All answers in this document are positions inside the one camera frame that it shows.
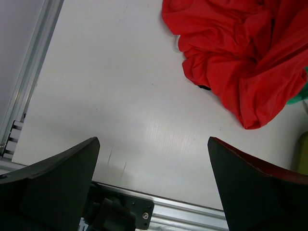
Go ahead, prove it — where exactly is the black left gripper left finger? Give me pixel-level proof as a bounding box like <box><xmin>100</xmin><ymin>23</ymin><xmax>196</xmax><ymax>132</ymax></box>
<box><xmin>0</xmin><ymin>137</ymin><xmax>100</xmax><ymax>231</ymax></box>

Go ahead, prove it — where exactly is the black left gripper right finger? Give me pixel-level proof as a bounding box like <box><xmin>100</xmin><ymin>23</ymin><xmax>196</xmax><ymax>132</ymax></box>
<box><xmin>207</xmin><ymin>137</ymin><xmax>308</xmax><ymax>231</ymax></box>

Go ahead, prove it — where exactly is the red tank top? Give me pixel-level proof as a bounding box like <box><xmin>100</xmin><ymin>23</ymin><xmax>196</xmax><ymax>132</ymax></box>
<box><xmin>161</xmin><ymin>0</ymin><xmax>308</xmax><ymax>129</ymax></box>

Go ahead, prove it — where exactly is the olive green plastic basket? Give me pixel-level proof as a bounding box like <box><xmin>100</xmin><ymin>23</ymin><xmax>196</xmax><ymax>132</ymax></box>
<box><xmin>296</xmin><ymin>131</ymin><xmax>308</xmax><ymax>175</ymax></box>

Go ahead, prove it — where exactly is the green garment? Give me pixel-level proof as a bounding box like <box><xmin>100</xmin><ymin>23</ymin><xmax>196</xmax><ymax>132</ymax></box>
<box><xmin>286</xmin><ymin>81</ymin><xmax>308</xmax><ymax>105</ymax></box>

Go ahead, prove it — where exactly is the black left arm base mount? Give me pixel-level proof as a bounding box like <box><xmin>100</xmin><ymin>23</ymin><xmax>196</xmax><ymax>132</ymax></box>
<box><xmin>78</xmin><ymin>181</ymin><xmax>154</xmax><ymax>231</ymax></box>

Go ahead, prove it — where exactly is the aluminium frame rail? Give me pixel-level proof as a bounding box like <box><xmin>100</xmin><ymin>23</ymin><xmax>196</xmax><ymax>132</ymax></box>
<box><xmin>0</xmin><ymin>0</ymin><xmax>63</xmax><ymax>168</ymax></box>

